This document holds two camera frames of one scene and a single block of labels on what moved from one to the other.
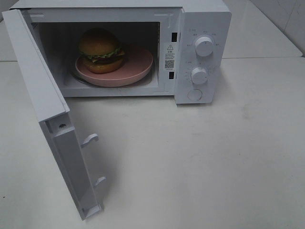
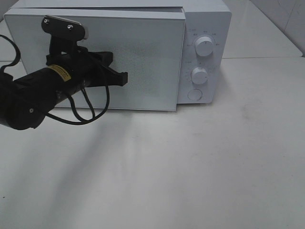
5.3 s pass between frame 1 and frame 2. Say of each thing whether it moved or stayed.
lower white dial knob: stayed
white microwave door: moved
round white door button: stayed
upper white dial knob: stayed
